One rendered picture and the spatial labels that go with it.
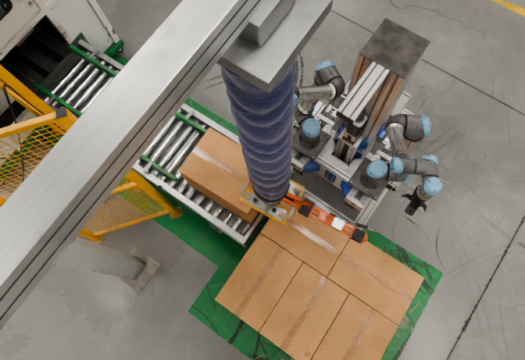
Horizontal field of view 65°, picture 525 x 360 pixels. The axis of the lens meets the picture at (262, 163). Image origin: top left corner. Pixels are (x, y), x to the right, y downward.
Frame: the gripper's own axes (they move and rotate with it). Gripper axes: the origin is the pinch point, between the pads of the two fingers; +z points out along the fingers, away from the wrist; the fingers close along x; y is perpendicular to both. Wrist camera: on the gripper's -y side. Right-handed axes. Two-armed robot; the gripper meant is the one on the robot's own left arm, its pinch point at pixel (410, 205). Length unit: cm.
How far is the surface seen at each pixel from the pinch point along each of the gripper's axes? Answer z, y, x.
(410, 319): 152, -28, -65
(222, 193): 57, -46, 104
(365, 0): 152, 229, 136
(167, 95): -151, -64, 66
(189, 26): -153, -50, 71
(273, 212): 40, -39, 64
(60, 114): -58, -74, 154
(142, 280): 151, -138, 138
